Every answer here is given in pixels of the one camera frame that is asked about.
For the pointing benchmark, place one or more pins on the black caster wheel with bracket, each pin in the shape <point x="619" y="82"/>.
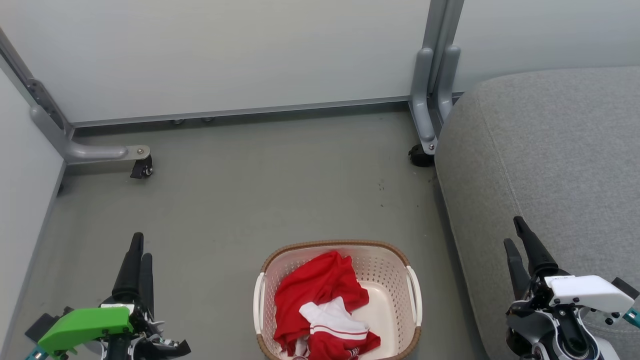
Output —
<point x="142" y="168"/>

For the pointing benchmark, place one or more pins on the plain red shirt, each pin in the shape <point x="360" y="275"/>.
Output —
<point x="310" y="282"/>

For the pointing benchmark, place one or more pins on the grey partition bottom rail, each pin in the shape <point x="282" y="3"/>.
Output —
<point x="240" y="111"/>

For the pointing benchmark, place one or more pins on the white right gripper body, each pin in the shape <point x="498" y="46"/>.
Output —
<point x="585" y="292"/>

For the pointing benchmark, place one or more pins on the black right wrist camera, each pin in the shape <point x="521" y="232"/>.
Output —
<point x="626" y="287"/>

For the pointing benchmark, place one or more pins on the grey partition foot with screw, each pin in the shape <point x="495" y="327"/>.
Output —
<point x="422" y="100"/>

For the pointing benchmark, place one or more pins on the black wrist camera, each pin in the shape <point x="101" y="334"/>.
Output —
<point x="41" y="326"/>
<point x="626" y="287"/>

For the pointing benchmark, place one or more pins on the cream perforated laundry basket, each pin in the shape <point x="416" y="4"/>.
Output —
<point x="385" y="300"/>

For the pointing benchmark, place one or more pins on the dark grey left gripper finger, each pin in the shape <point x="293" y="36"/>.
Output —
<point x="129" y="275"/>
<point x="147" y="285"/>

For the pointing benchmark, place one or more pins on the grey fabric sofa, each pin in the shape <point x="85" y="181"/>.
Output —
<point x="550" y="160"/>

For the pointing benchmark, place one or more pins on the round black caster wheel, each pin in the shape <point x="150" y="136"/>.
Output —
<point x="420" y="156"/>

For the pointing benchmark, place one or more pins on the grey partition foot flat plate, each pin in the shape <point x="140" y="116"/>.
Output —
<point x="90" y="151"/>

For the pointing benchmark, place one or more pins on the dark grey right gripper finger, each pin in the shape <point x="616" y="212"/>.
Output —
<point x="537" y="252"/>
<point x="516" y="270"/>

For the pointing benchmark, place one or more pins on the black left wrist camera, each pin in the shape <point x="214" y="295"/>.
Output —
<point x="41" y="326"/>

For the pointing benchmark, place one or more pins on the grey partition foot without caster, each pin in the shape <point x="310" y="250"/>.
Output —
<point x="448" y="80"/>

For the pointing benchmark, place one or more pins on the red shirt white striped cuff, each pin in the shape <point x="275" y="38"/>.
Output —
<point x="332" y="325"/>

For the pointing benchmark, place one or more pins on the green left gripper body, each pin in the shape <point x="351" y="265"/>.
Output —
<point x="85" y="325"/>

